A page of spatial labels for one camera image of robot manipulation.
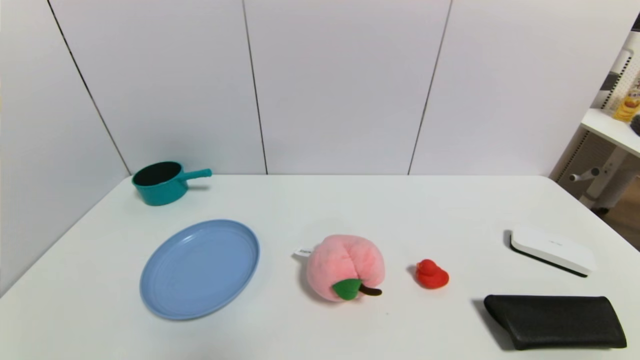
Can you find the yellow bottle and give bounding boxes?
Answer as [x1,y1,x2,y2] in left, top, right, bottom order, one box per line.
[612,75,640,123]

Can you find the black glasses case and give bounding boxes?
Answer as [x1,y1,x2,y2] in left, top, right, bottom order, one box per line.
[483,294,628,351]

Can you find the white whiteboard eraser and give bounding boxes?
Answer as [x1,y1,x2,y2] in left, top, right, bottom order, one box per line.
[510,227,597,278]

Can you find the red rubber duck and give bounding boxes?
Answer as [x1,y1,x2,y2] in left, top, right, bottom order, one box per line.
[415,258,450,290]

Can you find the pink plush peach toy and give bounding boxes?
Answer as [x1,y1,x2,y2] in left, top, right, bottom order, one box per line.
[292,234,386,303]

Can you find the teal saucepan with handle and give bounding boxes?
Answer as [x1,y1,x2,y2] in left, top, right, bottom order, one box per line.
[131,161,213,207]

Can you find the white desk with leg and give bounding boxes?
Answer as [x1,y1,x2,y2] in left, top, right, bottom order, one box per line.
[569,107,640,211]

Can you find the blue round plate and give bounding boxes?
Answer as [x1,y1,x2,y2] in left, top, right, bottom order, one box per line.
[139,219,261,321]

